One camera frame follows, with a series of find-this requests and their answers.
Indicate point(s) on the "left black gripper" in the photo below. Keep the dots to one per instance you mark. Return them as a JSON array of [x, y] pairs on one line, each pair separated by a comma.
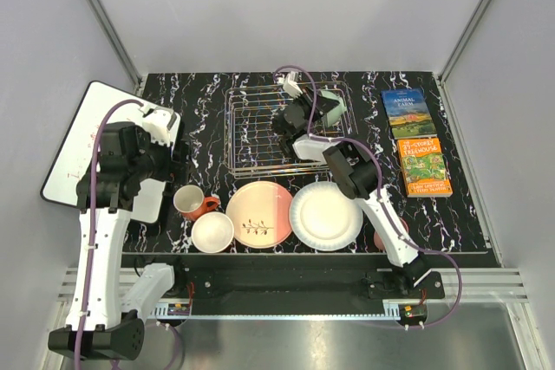
[[177, 171]]

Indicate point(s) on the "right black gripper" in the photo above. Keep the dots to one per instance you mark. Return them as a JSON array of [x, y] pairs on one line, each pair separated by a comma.
[[324, 105]]

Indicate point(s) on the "green ceramic bowl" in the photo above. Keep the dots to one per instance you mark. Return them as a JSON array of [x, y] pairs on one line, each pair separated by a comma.
[[334, 107]]

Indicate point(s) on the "orange and white bowl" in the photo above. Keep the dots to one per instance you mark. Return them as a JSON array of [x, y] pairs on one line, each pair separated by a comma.
[[213, 232]]

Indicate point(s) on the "pink cream floral plate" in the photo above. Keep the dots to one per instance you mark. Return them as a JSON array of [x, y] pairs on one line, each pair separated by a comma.
[[259, 212]]

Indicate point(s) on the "white scalloped plate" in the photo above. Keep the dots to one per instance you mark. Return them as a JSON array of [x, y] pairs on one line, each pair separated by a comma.
[[323, 218]]

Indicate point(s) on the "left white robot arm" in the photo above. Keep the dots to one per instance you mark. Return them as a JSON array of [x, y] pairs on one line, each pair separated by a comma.
[[101, 324]]

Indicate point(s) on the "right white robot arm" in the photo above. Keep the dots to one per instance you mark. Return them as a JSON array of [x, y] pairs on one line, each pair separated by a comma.
[[355, 171]]

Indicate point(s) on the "orange mug white inside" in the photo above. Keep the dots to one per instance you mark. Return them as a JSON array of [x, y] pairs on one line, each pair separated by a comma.
[[190, 201]]

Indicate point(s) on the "Animal Farm book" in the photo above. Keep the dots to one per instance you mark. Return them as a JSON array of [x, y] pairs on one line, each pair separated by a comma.
[[408, 113]]

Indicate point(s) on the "white board with black rim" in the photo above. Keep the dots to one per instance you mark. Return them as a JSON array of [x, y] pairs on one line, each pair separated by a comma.
[[75, 153]]

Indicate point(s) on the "orange Treehouse book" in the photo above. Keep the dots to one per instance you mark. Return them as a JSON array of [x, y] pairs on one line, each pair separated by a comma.
[[423, 168]]

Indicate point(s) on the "pink plastic cup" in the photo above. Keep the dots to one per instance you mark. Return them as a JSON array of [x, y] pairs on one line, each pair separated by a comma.
[[378, 241]]

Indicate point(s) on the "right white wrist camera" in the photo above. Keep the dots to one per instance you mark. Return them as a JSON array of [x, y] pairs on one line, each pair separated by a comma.
[[290, 84]]

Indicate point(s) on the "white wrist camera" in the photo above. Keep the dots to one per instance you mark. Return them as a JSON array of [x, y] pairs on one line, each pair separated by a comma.
[[290, 84], [158, 122]]

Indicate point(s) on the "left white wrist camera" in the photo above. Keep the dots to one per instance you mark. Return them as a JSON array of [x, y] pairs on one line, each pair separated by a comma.
[[158, 122]]

